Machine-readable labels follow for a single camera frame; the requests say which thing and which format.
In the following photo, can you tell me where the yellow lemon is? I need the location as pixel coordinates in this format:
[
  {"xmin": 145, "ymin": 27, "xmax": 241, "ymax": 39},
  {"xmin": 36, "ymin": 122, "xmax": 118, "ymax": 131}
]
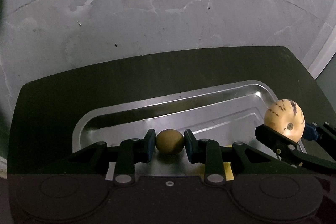
[{"xmin": 223, "ymin": 162, "xmax": 235, "ymax": 181}]

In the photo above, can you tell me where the brown kiwi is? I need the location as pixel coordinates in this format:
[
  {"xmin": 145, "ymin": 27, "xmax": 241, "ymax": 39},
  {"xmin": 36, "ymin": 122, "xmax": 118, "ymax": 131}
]
[{"xmin": 155, "ymin": 129, "xmax": 184, "ymax": 154}]

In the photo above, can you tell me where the silver metal tray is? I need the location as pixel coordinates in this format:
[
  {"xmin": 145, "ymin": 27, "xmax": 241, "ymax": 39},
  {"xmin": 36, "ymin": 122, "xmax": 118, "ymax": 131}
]
[{"xmin": 72, "ymin": 80, "xmax": 308, "ymax": 177}]

